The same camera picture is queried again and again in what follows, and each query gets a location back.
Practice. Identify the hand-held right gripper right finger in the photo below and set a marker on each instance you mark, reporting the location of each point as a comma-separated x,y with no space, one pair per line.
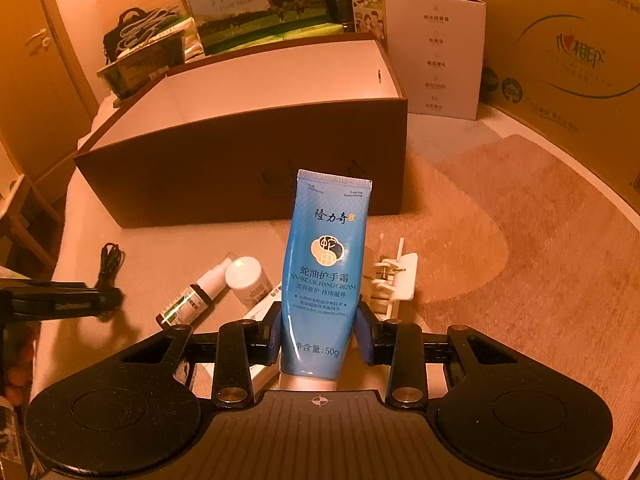
367,335

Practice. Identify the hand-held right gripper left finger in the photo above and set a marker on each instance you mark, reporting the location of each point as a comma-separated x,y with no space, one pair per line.
272,332

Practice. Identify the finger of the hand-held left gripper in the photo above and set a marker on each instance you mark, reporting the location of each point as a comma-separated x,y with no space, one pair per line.
60,302
40,285

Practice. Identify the white box with green print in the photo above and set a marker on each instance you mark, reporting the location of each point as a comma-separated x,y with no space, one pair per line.
260,307

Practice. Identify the small white jar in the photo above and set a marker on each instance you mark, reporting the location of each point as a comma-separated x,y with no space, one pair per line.
247,280

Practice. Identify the blue hand cream tube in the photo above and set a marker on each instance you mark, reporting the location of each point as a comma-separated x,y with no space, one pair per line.
320,270

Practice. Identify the small spray bottle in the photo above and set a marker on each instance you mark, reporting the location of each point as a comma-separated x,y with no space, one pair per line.
195,297

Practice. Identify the brown storage box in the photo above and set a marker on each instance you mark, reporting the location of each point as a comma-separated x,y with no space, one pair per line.
225,180

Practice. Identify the white plastic clip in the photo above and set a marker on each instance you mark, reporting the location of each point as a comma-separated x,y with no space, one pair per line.
400,280

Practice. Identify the wooden chair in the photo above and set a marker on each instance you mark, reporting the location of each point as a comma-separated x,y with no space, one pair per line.
30,220

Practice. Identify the wooden door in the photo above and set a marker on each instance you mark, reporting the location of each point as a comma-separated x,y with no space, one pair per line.
40,85

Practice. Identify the dark instant noodle bowl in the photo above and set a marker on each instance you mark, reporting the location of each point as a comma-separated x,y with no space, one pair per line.
145,62

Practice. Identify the black bag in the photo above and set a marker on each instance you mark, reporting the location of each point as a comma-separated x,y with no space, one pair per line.
117,40

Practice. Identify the tall white carton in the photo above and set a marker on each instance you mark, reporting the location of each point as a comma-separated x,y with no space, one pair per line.
435,60

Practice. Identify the green cow milk box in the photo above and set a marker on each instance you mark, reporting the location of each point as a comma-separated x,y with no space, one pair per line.
250,5

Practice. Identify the dark jar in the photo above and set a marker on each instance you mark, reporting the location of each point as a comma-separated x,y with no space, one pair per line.
337,7

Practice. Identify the large cardboard box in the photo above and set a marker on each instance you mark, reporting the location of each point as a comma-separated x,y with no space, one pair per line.
560,60

